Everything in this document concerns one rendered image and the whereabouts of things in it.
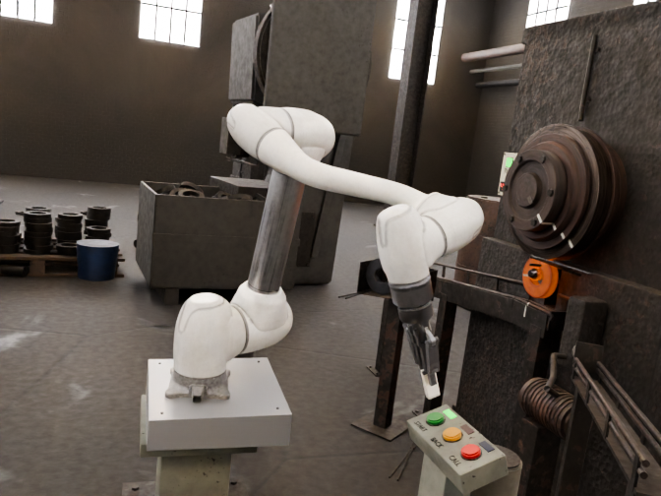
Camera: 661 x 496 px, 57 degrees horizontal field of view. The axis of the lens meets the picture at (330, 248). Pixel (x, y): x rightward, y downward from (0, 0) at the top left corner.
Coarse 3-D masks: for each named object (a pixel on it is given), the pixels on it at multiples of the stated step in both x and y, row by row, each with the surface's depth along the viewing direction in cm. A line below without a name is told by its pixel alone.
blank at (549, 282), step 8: (528, 264) 222; (544, 264) 214; (544, 272) 214; (552, 272) 211; (528, 280) 222; (536, 280) 222; (544, 280) 214; (552, 280) 211; (528, 288) 222; (536, 288) 218; (544, 288) 214; (552, 288) 213; (536, 296) 218; (544, 296) 215
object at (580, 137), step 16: (544, 128) 215; (560, 128) 208; (576, 128) 202; (528, 144) 223; (592, 144) 197; (592, 160) 193; (608, 160) 195; (592, 176) 193; (608, 176) 194; (592, 192) 193; (608, 192) 193; (592, 208) 192; (608, 208) 194; (592, 224) 195; (576, 240) 198; (544, 256) 212; (560, 256) 205
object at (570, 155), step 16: (544, 144) 209; (560, 144) 204; (576, 144) 200; (576, 160) 197; (576, 176) 196; (576, 192) 196; (576, 208) 196; (560, 224) 201; (576, 224) 197; (528, 240) 218; (544, 240) 209; (560, 240) 203
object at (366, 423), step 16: (384, 272) 274; (432, 272) 255; (368, 288) 266; (400, 336) 260; (384, 352) 262; (400, 352) 263; (384, 368) 262; (384, 384) 263; (384, 400) 264; (368, 416) 275; (384, 416) 264; (368, 432) 261; (384, 432) 261; (400, 432) 263
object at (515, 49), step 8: (496, 48) 1156; (504, 48) 1130; (512, 48) 1105; (520, 48) 1083; (464, 56) 1254; (472, 56) 1227; (480, 56) 1203; (488, 56) 1180; (496, 56) 1160; (504, 56) 1147; (520, 64) 1122; (472, 72) 1270; (480, 72) 1247; (504, 80) 1201; (512, 80) 1171
